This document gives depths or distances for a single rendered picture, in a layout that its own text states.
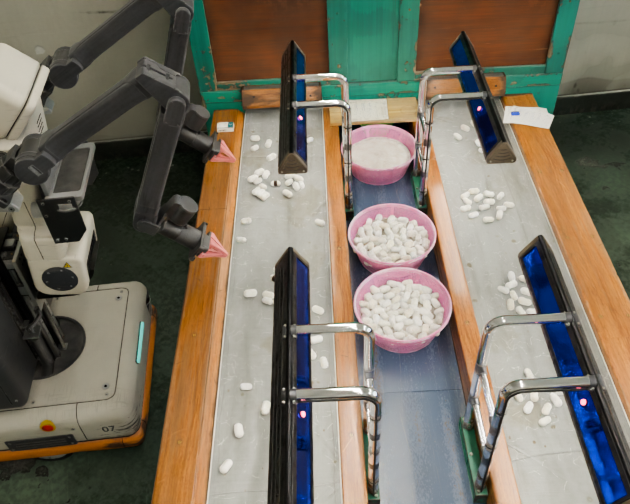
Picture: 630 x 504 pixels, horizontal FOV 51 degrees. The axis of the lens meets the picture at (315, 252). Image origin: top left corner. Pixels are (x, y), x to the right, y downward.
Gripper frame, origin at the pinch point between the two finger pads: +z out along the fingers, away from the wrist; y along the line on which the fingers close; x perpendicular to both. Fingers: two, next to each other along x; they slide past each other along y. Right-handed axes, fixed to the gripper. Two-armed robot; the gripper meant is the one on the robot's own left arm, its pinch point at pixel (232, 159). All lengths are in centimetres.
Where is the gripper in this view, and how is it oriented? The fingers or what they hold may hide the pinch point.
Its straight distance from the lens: 219.3
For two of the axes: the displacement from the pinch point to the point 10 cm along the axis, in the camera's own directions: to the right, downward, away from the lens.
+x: -6.0, 5.7, 5.6
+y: -0.2, -7.1, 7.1
